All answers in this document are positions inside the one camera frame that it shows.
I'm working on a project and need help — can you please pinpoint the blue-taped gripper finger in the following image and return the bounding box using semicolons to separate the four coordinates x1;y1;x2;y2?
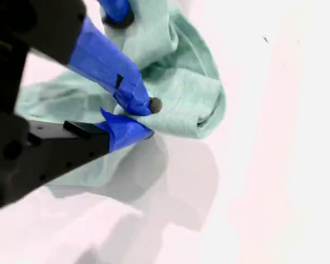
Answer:
27;107;155;185
97;0;135;29
30;0;163;116

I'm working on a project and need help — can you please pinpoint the pale green T-shirt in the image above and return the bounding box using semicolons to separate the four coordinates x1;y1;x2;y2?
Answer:
15;0;228;193

